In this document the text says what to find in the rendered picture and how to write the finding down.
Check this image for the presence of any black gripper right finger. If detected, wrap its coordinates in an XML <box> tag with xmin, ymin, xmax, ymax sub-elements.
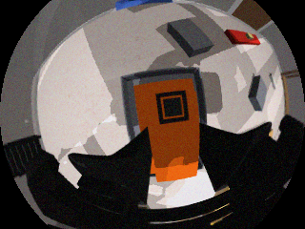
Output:
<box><xmin>198</xmin><ymin>121</ymin><xmax>272</xmax><ymax>192</ymax></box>

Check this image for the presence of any red flat bar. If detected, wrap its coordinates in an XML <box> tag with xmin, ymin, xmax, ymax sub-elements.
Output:
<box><xmin>224</xmin><ymin>30</ymin><xmax>260</xmax><ymax>46</ymax></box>

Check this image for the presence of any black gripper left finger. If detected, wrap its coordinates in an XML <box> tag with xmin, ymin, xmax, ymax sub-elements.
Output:
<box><xmin>68</xmin><ymin>127</ymin><xmax>153</xmax><ymax>205</ymax></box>

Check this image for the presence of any small white rectangular block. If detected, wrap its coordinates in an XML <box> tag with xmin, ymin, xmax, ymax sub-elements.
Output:
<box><xmin>268</xmin><ymin>73</ymin><xmax>277</xmax><ymax>90</ymax></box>

